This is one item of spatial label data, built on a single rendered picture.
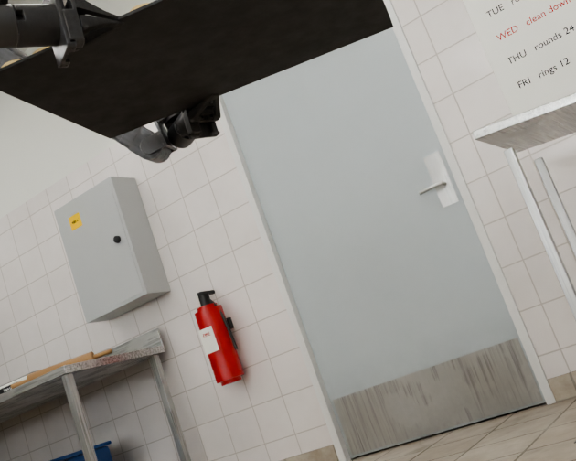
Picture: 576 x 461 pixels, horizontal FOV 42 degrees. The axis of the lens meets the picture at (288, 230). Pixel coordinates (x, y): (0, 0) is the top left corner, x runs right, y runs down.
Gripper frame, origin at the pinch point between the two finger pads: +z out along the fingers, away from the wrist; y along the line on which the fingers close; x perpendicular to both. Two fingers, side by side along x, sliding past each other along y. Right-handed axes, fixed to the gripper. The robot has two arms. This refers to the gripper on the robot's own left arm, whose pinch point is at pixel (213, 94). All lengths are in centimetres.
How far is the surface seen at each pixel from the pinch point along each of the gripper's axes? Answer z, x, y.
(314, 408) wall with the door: -216, -123, 74
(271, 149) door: -199, -135, -58
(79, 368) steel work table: -252, -25, 21
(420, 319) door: -157, -158, 49
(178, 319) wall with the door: -275, -91, 7
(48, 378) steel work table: -258, -12, 21
